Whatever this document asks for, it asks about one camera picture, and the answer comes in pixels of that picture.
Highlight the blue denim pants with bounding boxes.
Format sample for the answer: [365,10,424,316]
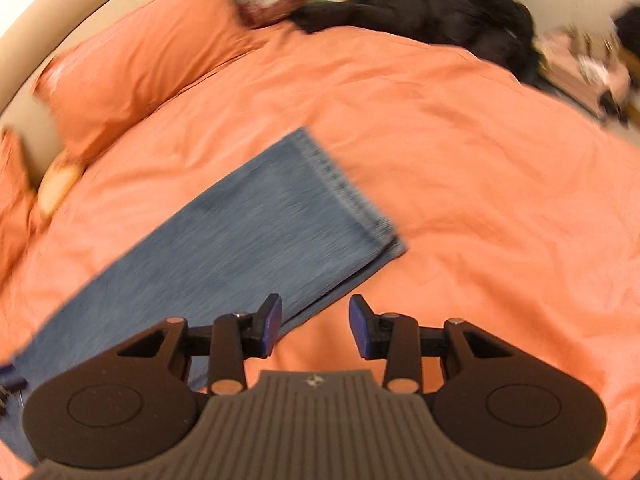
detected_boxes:
[0,127,408,466]

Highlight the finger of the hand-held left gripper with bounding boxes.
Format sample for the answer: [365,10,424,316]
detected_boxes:
[0,364,27,417]

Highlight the yellow cushion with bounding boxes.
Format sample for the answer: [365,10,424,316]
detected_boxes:
[37,160,83,216]

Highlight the pink bag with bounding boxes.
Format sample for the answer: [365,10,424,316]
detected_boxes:
[535,25,633,121]

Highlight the orange pillow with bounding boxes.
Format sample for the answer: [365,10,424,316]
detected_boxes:
[32,0,266,166]
[0,127,46,281]

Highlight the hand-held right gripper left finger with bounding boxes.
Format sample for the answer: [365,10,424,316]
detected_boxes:
[117,293,284,396]

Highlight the black cloth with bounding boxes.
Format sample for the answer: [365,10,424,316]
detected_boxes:
[290,0,543,86]

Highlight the bed with orange sheet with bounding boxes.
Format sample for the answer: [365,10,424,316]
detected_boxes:
[0,0,640,480]

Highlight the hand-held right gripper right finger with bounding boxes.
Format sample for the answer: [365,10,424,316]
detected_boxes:
[348,294,516,395]

